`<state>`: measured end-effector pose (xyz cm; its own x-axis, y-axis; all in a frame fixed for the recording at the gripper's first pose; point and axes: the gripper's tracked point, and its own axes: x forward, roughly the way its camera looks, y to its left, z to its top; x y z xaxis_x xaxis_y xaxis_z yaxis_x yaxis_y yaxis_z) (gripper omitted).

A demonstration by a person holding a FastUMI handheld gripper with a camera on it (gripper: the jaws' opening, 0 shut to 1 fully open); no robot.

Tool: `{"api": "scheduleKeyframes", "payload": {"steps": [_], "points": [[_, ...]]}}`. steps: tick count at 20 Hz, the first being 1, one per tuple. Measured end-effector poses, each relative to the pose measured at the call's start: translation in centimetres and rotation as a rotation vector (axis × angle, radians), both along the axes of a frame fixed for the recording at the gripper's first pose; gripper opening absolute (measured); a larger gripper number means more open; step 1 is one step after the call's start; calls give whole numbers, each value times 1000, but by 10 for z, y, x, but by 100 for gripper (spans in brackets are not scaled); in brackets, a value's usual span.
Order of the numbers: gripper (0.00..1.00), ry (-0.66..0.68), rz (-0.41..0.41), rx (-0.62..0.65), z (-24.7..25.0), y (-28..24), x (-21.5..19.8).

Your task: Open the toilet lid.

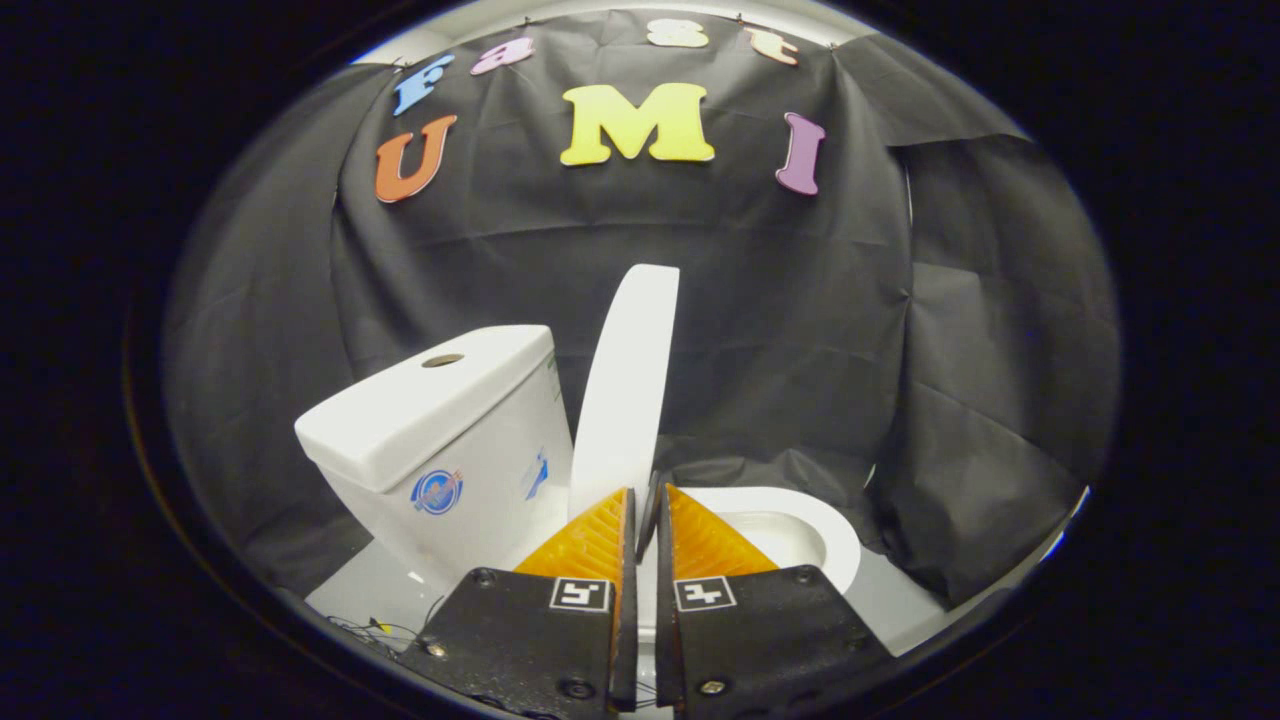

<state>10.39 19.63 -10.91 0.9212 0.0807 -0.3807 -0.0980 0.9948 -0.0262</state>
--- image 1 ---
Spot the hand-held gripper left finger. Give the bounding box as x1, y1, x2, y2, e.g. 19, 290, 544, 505
395, 487, 641, 720

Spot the thin black cable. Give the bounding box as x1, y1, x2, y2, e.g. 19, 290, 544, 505
328, 598, 446, 656

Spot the black lid pull tab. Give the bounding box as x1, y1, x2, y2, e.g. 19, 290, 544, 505
637, 470, 663, 563

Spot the white toilet tank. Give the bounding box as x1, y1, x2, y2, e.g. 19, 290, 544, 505
294, 324, 577, 593

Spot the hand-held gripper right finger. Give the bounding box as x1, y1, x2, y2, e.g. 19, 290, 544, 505
655, 483, 898, 720

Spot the black backdrop cloth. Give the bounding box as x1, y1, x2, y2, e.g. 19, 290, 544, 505
165, 10, 1121, 611

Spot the white toilet bowl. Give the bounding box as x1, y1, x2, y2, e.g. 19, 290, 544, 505
735, 510, 833, 573

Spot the white toilet seat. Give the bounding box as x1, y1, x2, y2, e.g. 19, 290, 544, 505
688, 487, 863, 598

